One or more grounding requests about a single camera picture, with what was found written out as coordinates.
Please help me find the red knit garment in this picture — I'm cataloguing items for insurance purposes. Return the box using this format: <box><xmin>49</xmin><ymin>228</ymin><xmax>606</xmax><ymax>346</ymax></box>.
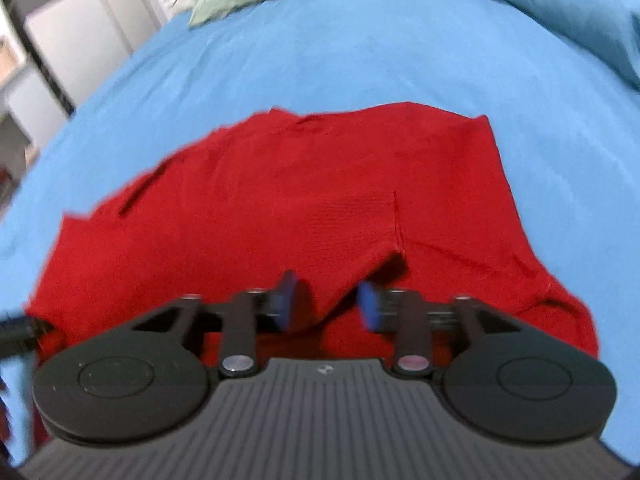
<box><xmin>28</xmin><ymin>103</ymin><xmax>598</xmax><ymax>359</ymax></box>

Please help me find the light blue bed sheet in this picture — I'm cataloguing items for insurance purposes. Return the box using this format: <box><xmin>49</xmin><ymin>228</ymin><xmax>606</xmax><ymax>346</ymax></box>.
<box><xmin>1</xmin><ymin>0</ymin><xmax>639</xmax><ymax>462</ymax></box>

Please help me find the white wardrobe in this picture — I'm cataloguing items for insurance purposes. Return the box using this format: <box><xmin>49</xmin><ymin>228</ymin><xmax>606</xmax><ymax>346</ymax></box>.
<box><xmin>1</xmin><ymin>0</ymin><xmax>166</xmax><ymax>116</ymax></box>

